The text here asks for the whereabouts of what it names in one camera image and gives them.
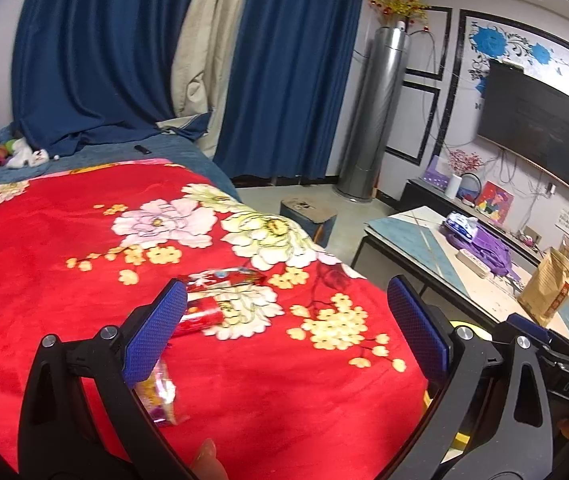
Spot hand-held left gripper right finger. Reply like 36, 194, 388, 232
387, 275, 555, 480

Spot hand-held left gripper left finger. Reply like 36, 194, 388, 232
17, 278, 190, 480

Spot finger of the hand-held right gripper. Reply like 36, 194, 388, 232
506, 312, 551, 342

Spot red snack wrapper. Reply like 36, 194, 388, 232
169, 292, 246, 339

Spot orange pink snack wrapper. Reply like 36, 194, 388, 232
133, 357, 178, 429

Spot shiny red foil wrapper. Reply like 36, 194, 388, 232
178, 268, 266, 292

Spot person's left hand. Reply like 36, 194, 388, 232
188, 437, 230, 480

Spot brown paper bag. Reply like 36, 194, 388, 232
517, 248, 569, 329

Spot purple bag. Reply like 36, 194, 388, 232
439, 222, 521, 282

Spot white power strip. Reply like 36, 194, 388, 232
456, 249, 492, 279

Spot pale coffee table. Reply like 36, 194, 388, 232
352, 205, 569, 352

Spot blue white tissue pack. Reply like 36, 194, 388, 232
445, 212, 481, 241

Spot red picture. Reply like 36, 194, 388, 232
475, 181, 515, 224

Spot red floral blanket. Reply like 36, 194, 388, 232
0, 157, 431, 480

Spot black television stand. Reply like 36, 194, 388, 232
399, 178, 569, 312

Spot round blue ornament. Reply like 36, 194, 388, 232
457, 172, 486, 206

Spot purple box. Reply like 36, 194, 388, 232
425, 156, 450, 186

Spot blue stool with brown top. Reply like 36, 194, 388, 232
279, 197, 338, 249

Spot blue bed sheet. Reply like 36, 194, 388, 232
0, 122, 240, 204

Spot curved black television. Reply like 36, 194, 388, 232
477, 59, 569, 202

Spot silver tower air conditioner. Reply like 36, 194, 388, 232
333, 24, 411, 204

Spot white plush toy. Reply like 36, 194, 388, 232
5, 137, 51, 170

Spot beige curtain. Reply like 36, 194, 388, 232
157, 0, 261, 162

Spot wide blue curtain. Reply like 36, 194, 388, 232
12, 0, 211, 159

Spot narrow blue curtain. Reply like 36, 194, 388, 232
212, 0, 368, 182

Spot yellow artificial flowers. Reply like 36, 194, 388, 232
366, 0, 431, 27

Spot blue flower wall decal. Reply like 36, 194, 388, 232
467, 19, 569, 212

